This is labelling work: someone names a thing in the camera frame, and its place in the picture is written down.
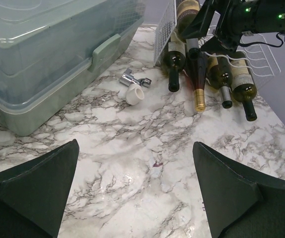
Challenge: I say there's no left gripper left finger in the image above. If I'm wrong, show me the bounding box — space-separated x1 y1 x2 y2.
0 139 79 238

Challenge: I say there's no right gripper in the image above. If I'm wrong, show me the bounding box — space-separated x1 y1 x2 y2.
182 0 259 55

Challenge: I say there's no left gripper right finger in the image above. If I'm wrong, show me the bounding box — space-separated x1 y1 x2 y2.
193 142 285 238

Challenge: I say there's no red wine bottle gold foil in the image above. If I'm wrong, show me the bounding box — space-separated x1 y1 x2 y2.
185 52 208 112

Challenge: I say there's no dark green bottle top left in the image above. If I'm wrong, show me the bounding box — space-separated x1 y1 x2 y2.
174 0 203 65

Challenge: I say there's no green bottle silver foil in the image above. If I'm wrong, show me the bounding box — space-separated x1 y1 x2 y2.
207 55 233 109

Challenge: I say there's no dark bottle bottom left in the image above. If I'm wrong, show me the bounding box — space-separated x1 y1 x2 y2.
160 32 186 92

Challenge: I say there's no green bottle black neck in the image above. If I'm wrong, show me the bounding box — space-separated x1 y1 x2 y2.
230 59 257 121

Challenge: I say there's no chrome white bottle stopper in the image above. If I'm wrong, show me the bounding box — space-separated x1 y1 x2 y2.
119 68 152 106

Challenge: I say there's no green plastic toolbox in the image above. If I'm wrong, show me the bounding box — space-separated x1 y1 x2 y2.
0 0 146 136

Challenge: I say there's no white wire wine rack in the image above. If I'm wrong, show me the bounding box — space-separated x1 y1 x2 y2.
153 0 282 82

